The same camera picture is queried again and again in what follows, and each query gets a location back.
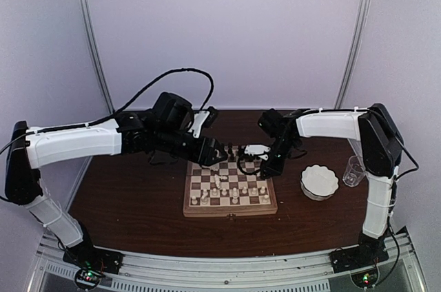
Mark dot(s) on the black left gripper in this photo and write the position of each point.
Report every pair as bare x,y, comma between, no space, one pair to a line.
205,151

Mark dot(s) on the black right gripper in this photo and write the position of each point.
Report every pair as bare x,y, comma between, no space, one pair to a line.
277,169

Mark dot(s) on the wooden chess board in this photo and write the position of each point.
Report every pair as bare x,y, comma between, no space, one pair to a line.
239,176

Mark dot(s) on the white knight chess piece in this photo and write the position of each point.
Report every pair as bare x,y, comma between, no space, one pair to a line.
204,199

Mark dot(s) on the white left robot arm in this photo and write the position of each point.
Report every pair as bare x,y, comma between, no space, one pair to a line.
129,132

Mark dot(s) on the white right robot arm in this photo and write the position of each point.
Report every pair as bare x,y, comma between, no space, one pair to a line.
381,146

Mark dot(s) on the black chess pieces rows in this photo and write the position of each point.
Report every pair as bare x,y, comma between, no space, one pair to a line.
233,152

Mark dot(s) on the pile of white chess pieces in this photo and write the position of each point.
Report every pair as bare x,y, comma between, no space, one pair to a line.
217,178

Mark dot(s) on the right round controller board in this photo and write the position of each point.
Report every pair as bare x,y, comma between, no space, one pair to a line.
365,279

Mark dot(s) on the round controller board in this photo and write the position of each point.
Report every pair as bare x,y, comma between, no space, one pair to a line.
365,279
87,279

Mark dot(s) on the left round controller board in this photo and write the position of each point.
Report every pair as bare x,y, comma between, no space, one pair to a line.
87,279

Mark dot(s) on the white scalloped ceramic bowl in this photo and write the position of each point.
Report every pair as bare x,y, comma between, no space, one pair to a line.
318,182

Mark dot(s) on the clear drinking glass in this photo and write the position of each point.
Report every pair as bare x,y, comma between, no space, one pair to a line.
354,172

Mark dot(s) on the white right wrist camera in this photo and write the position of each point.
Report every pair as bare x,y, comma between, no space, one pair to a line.
255,150

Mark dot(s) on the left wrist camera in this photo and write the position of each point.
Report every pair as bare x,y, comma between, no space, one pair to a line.
203,119

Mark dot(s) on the aluminium front rail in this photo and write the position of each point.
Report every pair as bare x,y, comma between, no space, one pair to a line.
301,272

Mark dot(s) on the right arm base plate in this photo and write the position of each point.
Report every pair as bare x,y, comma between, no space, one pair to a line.
351,258

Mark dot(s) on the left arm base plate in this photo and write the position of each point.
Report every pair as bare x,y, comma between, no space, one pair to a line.
102,261

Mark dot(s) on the left aluminium frame post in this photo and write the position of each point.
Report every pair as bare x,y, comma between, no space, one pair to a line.
95,57

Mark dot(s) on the aluminium frame post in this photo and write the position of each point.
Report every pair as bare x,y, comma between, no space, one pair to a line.
361,19
95,57

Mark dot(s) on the right aluminium frame post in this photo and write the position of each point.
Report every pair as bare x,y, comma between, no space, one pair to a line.
361,19

